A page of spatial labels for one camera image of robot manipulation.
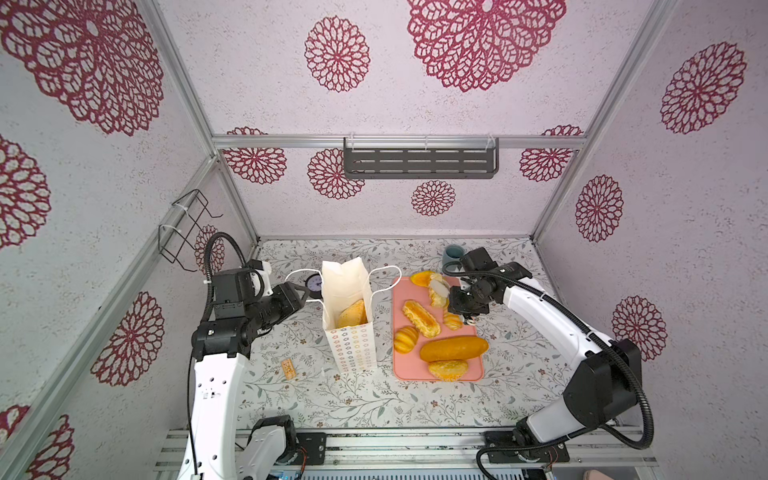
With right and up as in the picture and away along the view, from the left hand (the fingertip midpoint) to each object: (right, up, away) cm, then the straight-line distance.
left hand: (303, 299), depth 71 cm
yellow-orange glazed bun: (+33, +4, +31) cm, 45 cm away
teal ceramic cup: (+43, +13, +32) cm, 56 cm away
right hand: (+38, -2, +12) cm, 40 cm away
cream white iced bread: (+36, 0, +18) cm, 40 cm away
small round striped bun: (+26, -14, +18) cm, 34 cm away
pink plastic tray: (+27, -21, +17) cm, 38 cm away
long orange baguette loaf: (+39, -16, +14) cm, 45 cm away
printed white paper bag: (+8, +4, +10) cm, 14 cm away
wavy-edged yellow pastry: (+31, -8, +23) cm, 39 cm away
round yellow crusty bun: (+37, -20, +10) cm, 43 cm away
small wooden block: (-8, -22, +14) cm, 27 cm away
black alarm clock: (+1, +4, +5) cm, 6 cm away
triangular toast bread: (+10, -7, +21) cm, 24 cm away
